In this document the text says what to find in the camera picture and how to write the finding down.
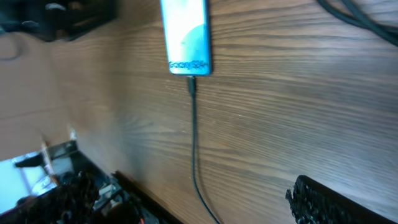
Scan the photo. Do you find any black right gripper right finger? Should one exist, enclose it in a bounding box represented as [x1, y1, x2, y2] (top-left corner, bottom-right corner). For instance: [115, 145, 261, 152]
[285, 175, 397, 224]

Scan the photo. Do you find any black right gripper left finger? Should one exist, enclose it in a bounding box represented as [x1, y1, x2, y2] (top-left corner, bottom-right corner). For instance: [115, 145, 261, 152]
[1, 172, 100, 224]

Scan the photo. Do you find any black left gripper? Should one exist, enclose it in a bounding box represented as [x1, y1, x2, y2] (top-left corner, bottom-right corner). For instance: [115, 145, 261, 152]
[1, 0, 117, 42]

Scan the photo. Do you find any black USB charging cable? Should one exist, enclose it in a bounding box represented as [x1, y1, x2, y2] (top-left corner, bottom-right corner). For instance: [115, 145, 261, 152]
[186, 0, 398, 224]

